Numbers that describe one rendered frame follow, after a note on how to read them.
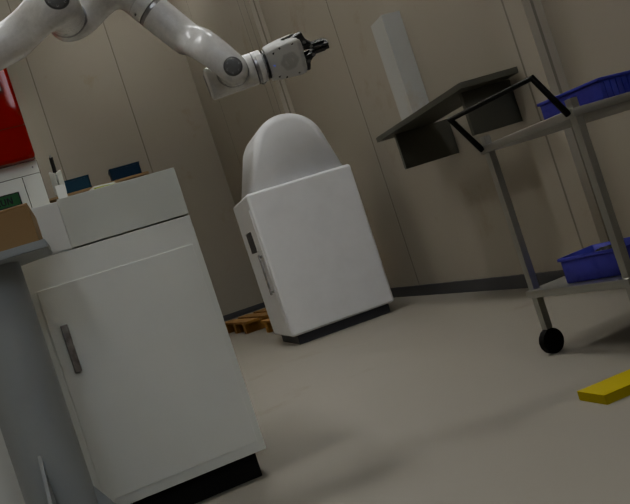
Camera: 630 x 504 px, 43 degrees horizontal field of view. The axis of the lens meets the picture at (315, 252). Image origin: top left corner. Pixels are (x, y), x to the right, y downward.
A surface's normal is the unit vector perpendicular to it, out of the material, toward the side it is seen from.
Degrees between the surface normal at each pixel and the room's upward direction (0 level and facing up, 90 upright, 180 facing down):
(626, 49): 90
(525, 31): 90
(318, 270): 90
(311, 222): 90
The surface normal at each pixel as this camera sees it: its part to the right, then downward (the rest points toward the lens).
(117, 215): 0.30, -0.10
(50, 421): 0.63, -0.21
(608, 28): -0.91, 0.30
